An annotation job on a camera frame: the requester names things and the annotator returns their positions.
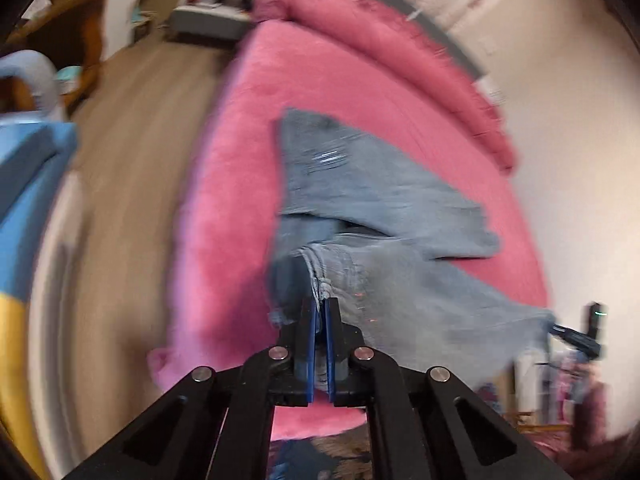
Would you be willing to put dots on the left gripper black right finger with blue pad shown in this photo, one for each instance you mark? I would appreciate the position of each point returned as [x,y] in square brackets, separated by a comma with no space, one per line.
[424,425]

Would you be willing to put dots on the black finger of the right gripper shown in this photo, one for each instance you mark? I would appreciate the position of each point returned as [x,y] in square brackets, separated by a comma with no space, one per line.
[571,337]

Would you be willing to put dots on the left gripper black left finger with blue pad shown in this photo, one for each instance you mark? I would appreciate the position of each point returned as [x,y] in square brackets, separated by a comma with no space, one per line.
[214,425]

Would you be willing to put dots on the grey-blue denim pants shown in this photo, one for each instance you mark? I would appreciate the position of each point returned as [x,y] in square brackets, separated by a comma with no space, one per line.
[364,224]

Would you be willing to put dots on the pink bed sheet mattress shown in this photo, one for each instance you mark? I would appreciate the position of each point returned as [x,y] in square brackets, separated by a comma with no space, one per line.
[229,214]

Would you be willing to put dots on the blue yellow fabric item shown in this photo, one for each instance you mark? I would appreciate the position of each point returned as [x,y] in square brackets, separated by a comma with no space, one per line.
[42,212]

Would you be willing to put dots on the rolled dark pink duvet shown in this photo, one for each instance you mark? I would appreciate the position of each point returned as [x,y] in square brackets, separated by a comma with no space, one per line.
[402,47]

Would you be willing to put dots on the white grey bedside table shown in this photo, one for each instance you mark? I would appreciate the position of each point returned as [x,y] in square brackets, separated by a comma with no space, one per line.
[218,19]

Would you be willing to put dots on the wooden white cabinet desk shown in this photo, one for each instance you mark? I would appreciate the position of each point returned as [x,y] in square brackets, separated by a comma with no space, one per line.
[80,35]

